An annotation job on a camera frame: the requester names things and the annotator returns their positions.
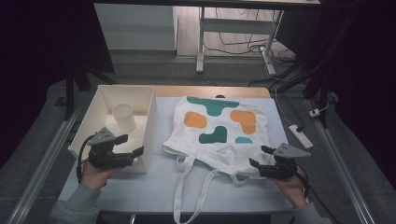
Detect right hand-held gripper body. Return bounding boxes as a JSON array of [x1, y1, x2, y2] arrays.
[[257, 143, 312, 180]]

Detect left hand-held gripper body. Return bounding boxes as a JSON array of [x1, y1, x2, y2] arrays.
[[87, 126, 136, 170]]

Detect white cup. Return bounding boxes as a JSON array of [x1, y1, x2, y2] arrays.
[[111, 103, 137, 134]]

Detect white tote bag coloured blobs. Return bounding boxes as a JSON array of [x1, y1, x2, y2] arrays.
[[163, 95, 276, 224]]

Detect white storage box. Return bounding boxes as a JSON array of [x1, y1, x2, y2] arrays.
[[67, 84, 159, 174]]

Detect person's left hand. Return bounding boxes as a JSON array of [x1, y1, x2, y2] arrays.
[[79, 160, 125, 191]]

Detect person's right hand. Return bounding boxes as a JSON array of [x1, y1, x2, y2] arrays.
[[269, 169, 309, 209]]

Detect white power strip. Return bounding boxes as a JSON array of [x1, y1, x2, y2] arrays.
[[288, 124, 315, 149]]

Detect pale table mat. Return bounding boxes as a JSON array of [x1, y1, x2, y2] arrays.
[[59, 96, 293, 216]]

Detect black stand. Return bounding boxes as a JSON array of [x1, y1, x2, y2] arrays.
[[274, 55, 337, 129], [64, 62, 116, 120]]

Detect white cabinet panel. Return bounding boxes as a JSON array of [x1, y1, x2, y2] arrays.
[[93, 3, 178, 51]]

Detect white-legged desk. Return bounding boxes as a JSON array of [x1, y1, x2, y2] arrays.
[[92, 0, 321, 76]]

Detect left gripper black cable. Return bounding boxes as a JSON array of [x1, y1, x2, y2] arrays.
[[76, 133, 96, 185]]

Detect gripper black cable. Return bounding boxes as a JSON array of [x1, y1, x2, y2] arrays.
[[295, 171, 344, 224], [76, 133, 96, 185]]

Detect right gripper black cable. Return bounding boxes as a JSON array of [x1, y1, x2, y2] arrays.
[[295, 171, 344, 224]]

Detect white power cable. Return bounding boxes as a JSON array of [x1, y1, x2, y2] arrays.
[[264, 63, 295, 127]]

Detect aluminium rail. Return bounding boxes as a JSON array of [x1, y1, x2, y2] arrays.
[[6, 104, 83, 224], [306, 99, 376, 224]]

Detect tangle of floor cables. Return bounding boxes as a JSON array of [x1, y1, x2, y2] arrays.
[[204, 7, 297, 63]]

